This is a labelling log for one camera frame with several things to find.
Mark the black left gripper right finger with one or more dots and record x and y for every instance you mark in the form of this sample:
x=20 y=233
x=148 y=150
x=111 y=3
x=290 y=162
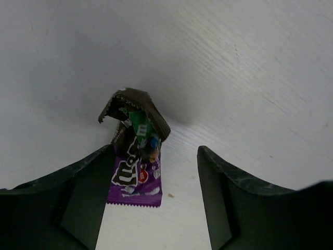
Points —
x=245 y=212

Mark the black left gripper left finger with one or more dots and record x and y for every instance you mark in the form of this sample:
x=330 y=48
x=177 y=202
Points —
x=62 y=210

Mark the purple M&M's candy packet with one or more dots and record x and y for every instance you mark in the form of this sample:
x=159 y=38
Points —
x=141 y=130

